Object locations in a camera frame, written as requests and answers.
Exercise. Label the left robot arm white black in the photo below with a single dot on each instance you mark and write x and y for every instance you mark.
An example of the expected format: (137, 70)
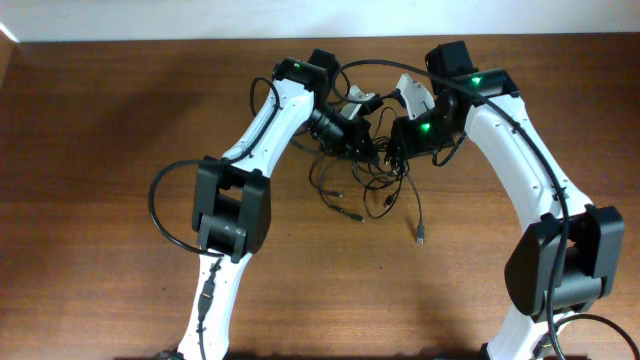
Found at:
(232, 202)

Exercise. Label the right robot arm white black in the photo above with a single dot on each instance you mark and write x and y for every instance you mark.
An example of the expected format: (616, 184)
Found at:
(568, 254)

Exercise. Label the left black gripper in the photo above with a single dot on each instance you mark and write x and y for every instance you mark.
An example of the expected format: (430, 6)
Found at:
(361, 138)

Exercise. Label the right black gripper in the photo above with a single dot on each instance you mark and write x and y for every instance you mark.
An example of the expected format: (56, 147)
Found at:
(401, 138)

